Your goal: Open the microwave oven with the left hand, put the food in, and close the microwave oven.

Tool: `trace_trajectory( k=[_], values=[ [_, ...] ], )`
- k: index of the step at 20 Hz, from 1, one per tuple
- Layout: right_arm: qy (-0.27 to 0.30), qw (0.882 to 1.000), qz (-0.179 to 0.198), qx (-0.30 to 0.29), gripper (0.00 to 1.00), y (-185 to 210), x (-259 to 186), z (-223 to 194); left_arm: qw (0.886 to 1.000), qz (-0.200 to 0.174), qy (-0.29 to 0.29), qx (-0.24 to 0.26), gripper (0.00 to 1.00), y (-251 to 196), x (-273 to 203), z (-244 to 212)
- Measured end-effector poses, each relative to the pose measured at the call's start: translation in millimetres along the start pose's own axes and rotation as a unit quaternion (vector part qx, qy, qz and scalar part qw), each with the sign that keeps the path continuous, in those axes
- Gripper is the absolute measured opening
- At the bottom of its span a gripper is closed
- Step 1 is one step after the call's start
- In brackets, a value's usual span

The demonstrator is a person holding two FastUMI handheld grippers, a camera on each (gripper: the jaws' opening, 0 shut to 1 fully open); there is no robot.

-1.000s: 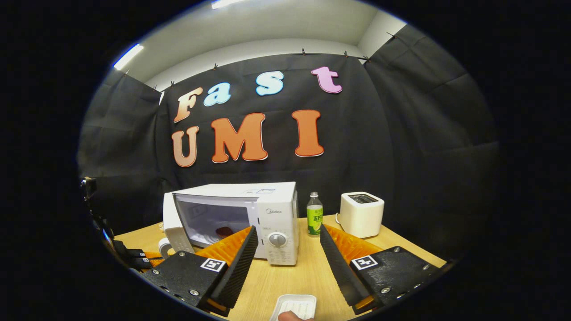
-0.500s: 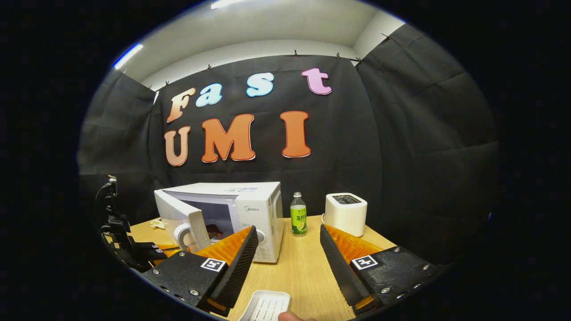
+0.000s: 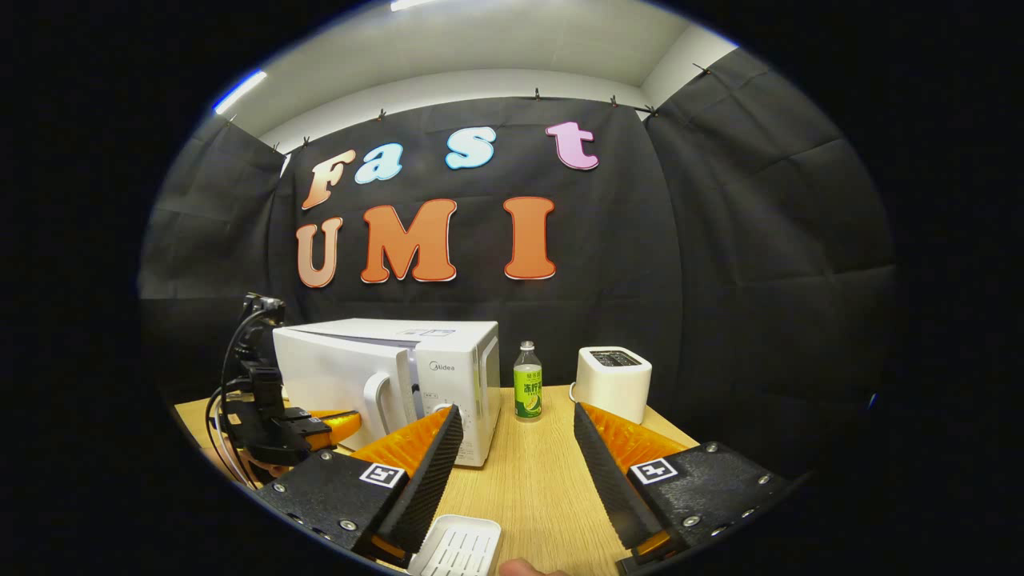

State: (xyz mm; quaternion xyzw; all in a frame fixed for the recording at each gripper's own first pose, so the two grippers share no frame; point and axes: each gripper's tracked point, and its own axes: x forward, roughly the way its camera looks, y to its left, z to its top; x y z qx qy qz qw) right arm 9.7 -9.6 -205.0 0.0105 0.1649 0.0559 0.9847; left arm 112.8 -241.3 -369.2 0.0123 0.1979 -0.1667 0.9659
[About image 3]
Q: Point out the white toaster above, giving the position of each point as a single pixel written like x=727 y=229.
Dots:
x=612 y=384

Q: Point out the long ceiling light strip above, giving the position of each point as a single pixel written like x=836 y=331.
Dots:
x=240 y=92

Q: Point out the white microwave oven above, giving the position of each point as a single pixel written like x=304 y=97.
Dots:
x=352 y=360

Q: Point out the black backdrop cloth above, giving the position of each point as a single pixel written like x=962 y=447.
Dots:
x=720 y=280

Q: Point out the green label drink bottle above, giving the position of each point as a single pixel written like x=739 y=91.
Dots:
x=527 y=392

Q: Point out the wide ceiling light panel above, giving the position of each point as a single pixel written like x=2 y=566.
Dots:
x=412 y=3

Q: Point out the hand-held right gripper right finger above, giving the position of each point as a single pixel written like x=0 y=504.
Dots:
x=612 y=480

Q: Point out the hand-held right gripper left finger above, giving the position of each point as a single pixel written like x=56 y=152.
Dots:
x=424 y=488

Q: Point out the white ribbed tray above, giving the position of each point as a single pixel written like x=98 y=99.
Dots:
x=460 y=548

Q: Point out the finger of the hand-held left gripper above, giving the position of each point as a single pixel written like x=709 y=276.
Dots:
x=340 y=426

